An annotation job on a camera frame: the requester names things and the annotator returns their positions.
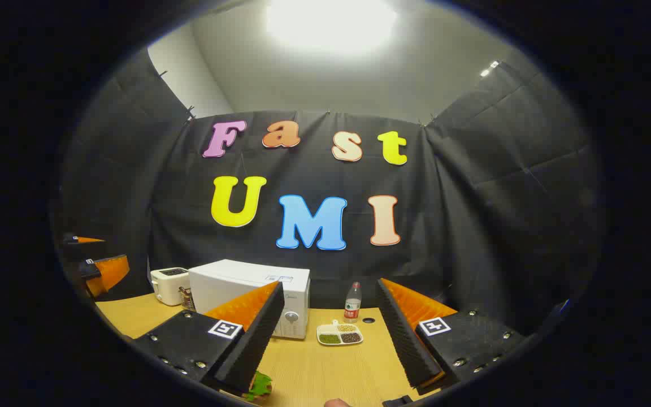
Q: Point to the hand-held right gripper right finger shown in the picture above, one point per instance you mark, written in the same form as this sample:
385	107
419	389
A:
404	339

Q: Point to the black backdrop cloth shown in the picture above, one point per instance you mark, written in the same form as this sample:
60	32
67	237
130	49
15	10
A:
461	226

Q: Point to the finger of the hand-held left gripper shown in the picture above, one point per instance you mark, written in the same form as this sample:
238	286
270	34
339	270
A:
79	244
108	274

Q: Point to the white toaster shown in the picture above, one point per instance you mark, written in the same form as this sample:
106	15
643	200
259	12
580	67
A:
167	288

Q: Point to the small ceiling light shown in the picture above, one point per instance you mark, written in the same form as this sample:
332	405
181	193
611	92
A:
488	69

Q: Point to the white divided dish of beans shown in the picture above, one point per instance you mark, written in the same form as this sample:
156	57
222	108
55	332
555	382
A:
339	334

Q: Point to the white microwave oven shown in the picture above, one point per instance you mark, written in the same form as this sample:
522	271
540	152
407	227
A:
235	282

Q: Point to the clear plastic water bottle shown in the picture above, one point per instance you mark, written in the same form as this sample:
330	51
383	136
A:
352	308

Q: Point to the large ceiling light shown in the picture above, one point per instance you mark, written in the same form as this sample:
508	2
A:
331	22

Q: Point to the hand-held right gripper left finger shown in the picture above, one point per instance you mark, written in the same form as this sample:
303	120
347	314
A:
257	339

